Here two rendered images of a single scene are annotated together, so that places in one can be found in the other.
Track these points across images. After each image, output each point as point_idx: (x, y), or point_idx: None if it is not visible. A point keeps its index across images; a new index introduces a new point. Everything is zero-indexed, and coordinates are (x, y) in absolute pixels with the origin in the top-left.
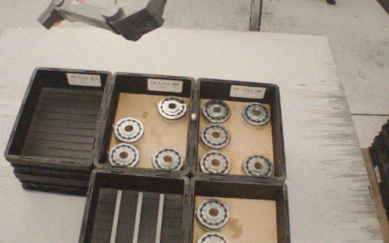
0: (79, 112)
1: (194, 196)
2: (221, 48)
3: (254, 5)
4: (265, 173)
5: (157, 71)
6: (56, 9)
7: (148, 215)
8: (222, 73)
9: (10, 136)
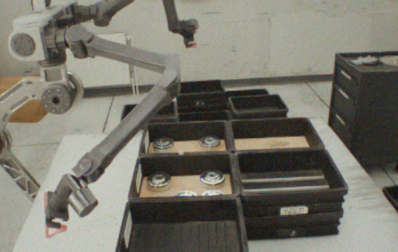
0: (160, 242)
1: None
2: None
3: (18, 164)
4: (214, 138)
5: (85, 223)
6: (94, 169)
7: (259, 187)
8: (96, 184)
9: None
